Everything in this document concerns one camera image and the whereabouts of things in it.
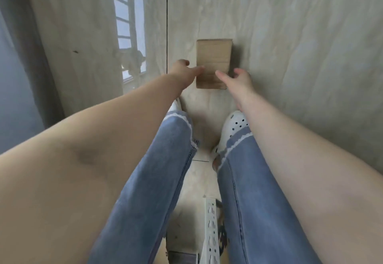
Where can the white perforated clog shoe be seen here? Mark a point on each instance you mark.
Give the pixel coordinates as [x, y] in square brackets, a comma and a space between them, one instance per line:
[235, 123]
[174, 106]

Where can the person's left hand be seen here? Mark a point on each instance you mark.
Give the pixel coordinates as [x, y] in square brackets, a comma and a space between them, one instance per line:
[182, 75]

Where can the person's right forearm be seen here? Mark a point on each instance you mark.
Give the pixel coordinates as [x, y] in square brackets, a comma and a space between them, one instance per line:
[299, 168]

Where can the person's right thumb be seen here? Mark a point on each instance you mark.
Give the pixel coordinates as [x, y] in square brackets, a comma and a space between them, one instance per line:
[223, 76]

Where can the blue jeans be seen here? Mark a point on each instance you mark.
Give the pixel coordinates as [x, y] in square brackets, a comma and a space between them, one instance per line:
[149, 189]

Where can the person's right hand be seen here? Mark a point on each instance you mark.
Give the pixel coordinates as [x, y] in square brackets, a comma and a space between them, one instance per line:
[241, 85]

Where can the person's left forearm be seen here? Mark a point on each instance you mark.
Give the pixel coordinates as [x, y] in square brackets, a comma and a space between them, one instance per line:
[89, 153]

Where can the white power strip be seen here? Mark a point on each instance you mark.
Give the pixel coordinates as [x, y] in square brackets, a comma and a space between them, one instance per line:
[211, 230]

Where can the brown wooden block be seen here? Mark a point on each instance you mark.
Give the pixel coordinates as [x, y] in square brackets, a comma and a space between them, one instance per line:
[214, 57]

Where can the person's left thumb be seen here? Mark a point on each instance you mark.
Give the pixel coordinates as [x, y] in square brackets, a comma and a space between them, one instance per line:
[198, 69]

